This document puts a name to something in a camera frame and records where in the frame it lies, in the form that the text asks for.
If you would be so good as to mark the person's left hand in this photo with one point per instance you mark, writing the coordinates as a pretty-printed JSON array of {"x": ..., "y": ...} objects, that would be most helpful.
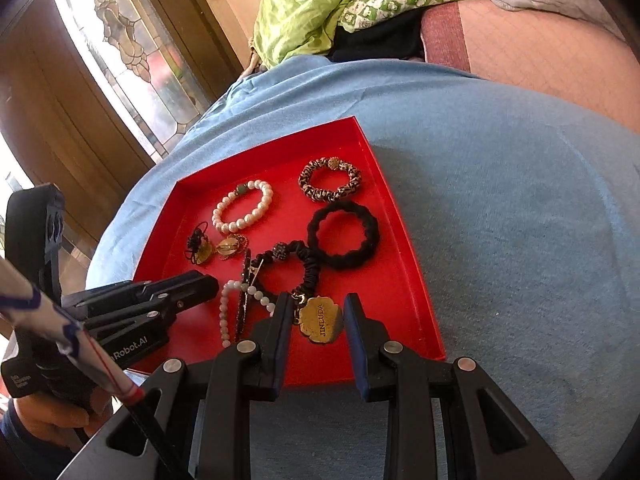
[{"x": 50, "y": 417}]

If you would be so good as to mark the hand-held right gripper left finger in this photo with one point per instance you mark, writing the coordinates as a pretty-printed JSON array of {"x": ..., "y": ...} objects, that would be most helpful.
[{"x": 284, "y": 332}]

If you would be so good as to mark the blue blanket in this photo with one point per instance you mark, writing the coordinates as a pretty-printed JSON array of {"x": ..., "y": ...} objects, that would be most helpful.
[{"x": 500, "y": 210}]

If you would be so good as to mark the black cloth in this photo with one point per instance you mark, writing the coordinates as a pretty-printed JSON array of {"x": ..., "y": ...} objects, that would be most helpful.
[{"x": 375, "y": 40}]

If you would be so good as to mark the black scrunchie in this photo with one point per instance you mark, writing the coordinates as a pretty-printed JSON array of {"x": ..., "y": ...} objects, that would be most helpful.
[{"x": 371, "y": 235}]

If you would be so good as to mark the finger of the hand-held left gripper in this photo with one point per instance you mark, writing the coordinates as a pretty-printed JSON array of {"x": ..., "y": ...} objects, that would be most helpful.
[
  {"x": 195, "y": 287},
  {"x": 110, "y": 290}
]

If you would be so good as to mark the pink bolster cushion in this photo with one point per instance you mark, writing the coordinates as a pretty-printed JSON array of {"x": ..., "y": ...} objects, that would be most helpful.
[{"x": 525, "y": 50}]

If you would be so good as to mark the black hair clip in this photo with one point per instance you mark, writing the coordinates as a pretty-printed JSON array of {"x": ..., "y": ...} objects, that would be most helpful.
[{"x": 242, "y": 305}]

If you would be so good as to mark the stained glass door panel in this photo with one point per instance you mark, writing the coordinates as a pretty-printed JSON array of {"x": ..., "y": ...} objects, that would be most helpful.
[{"x": 125, "y": 50}]

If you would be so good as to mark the green quilt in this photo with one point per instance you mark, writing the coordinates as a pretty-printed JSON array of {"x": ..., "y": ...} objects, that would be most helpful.
[{"x": 300, "y": 10}]

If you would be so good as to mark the wooden door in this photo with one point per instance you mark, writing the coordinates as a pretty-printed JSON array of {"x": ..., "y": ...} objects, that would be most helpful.
[{"x": 50, "y": 110}]

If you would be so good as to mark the red tray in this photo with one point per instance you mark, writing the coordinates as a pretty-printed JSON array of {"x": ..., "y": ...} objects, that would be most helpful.
[{"x": 380, "y": 285}]

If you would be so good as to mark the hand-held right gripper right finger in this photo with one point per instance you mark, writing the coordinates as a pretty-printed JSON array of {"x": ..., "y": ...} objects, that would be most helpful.
[{"x": 352, "y": 335}]

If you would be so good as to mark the gold earrings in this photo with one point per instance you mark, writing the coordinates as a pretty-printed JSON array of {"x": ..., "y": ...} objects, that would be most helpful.
[{"x": 227, "y": 247}]

